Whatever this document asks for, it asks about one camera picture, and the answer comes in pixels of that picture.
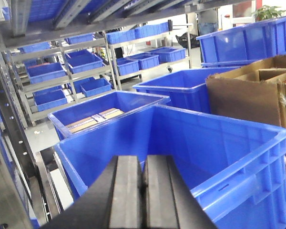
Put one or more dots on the large blue bin behind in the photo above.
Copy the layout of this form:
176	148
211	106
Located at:
186	88

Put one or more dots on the open brown cardboard box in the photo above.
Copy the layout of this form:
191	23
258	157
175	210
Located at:
254	92

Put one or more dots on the green potted plant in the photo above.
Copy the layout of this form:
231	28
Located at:
268	12

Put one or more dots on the blue bin with cardboard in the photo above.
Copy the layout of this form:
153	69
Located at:
100	110

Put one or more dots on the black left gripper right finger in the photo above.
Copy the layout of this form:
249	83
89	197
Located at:
169	202

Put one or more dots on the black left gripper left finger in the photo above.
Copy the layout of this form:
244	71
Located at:
113	201

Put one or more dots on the target blue plastic bin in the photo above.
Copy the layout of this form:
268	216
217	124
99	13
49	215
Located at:
234	168

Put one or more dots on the grey shelving rack with bins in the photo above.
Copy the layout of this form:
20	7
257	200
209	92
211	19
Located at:
53	75

